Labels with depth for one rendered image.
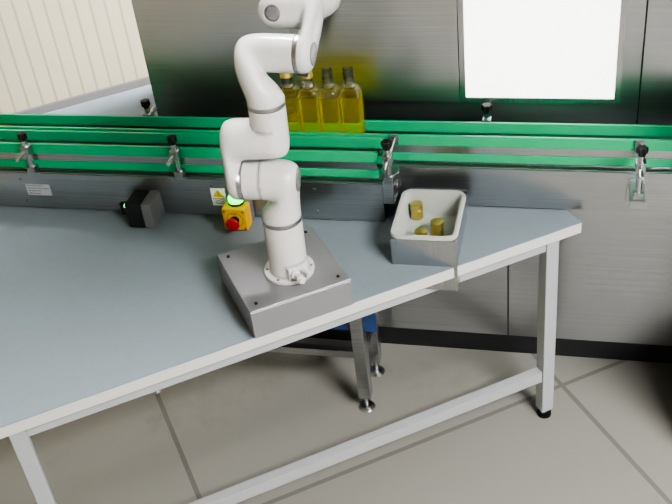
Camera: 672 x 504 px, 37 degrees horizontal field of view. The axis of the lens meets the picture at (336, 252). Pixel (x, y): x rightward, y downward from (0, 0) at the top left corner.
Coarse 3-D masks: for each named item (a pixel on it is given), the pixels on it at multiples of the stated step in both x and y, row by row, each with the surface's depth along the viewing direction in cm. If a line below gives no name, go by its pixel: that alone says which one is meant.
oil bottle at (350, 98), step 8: (344, 88) 267; (352, 88) 266; (360, 88) 269; (344, 96) 267; (352, 96) 267; (360, 96) 269; (344, 104) 269; (352, 104) 268; (360, 104) 270; (344, 112) 270; (352, 112) 270; (360, 112) 270; (344, 120) 272; (352, 120) 271; (360, 120) 271; (344, 128) 273; (352, 128) 273; (360, 128) 272
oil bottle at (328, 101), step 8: (320, 88) 269; (328, 88) 268; (336, 88) 268; (320, 96) 268; (328, 96) 268; (336, 96) 268; (320, 104) 270; (328, 104) 269; (336, 104) 269; (320, 112) 271; (328, 112) 271; (336, 112) 270; (320, 120) 273; (328, 120) 272; (336, 120) 272; (328, 128) 274; (336, 128) 273
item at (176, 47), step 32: (160, 0) 282; (192, 0) 279; (224, 0) 277; (256, 0) 275; (640, 0) 252; (160, 32) 288; (192, 32) 285; (224, 32) 283; (256, 32) 281; (288, 32) 279; (640, 32) 257; (160, 64) 294; (192, 64) 292; (224, 64) 290; (640, 64) 262; (160, 96) 301; (192, 96) 299; (224, 96) 296; (640, 96) 267
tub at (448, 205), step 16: (416, 192) 269; (432, 192) 267; (448, 192) 266; (400, 208) 262; (432, 208) 270; (448, 208) 269; (400, 224) 261; (416, 224) 268; (448, 224) 266; (432, 240) 251; (448, 240) 250
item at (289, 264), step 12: (264, 228) 237; (300, 228) 237; (276, 240) 236; (288, 240) 236; (300, 240) 238; (276, 252) 238; (288, 252) 238; (300, 252) 240; (276, 264) 240; (288, 264) 240; (300, 264) 241; (312, 264) 246; (276, 276) 243; (288, 276) 241; (300, 276) 238
